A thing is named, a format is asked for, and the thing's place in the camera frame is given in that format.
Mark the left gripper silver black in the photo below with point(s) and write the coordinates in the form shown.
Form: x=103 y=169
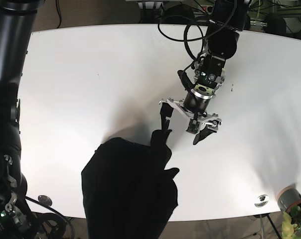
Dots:
x=193 y=108

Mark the black T-shirt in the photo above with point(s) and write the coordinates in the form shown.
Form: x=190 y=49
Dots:
x=127 y=191

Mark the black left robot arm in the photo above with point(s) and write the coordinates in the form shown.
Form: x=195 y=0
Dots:
x=219 y=43

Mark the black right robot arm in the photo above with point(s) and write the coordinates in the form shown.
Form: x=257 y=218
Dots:
x=16 y=22

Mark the right silver table grommet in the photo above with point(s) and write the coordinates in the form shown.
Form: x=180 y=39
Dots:
x=261 y=201

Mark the silver table grommet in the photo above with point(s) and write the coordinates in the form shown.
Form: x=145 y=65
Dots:
x=45 y=200
x=261 y=201

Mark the grey plant pot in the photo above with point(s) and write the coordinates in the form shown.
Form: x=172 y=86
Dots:
x=288 y=198

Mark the green potted plant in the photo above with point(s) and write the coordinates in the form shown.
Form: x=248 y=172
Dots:
x=291 y=225

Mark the left silver table grommet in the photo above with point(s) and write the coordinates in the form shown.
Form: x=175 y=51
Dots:
x=45 y=200

